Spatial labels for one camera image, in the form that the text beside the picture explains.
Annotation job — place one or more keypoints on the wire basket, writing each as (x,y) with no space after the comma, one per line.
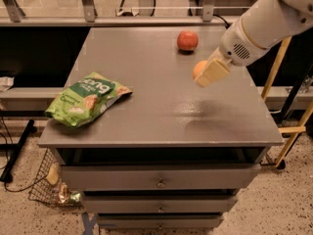
(40,190)

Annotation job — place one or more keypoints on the bottom grey drawer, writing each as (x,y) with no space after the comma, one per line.
(158,222)

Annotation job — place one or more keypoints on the top grey drawer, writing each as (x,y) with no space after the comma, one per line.
(159,177)

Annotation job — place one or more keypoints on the red apple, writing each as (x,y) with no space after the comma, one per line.
(187,40)

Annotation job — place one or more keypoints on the middle grey drawer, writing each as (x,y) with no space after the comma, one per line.
(158,204)

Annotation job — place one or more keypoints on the black floor stand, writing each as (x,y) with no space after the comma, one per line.
(15,150)

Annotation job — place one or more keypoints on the orange fruit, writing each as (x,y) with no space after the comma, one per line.
(198,68)

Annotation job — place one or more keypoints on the snack wrappers in basket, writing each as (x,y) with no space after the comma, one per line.
(60,193)

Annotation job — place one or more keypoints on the metal railing frame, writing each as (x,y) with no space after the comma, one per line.
(103,12)

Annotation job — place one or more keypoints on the grey drawer cabinet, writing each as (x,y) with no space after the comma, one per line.
(167,119)

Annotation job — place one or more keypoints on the green rice chip bag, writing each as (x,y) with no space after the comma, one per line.
(85,100)

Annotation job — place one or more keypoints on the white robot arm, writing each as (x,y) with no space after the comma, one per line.
(276,20)

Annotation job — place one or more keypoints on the grey drawer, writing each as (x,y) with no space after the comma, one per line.
(158,204)
(158,222)
(159,177)

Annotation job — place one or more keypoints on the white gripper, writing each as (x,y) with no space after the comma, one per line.
(239,48)

